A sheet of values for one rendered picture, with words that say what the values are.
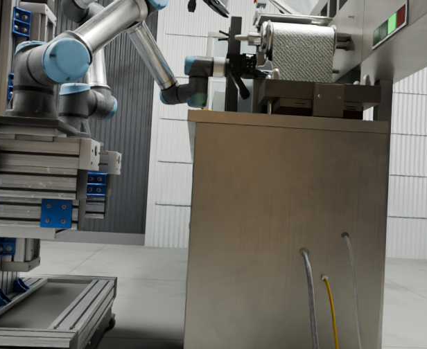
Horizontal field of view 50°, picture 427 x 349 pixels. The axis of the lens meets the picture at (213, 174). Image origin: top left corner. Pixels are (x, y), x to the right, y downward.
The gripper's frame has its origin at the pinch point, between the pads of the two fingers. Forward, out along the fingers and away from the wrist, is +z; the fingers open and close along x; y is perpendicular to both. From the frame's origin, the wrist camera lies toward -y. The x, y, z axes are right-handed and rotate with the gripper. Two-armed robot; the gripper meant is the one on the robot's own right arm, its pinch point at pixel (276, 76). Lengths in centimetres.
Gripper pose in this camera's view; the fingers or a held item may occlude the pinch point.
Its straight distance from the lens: 179.5
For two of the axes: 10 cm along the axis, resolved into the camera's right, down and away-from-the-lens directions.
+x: -0.4, 0.3, 10.0
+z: 10.0, 0.6, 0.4
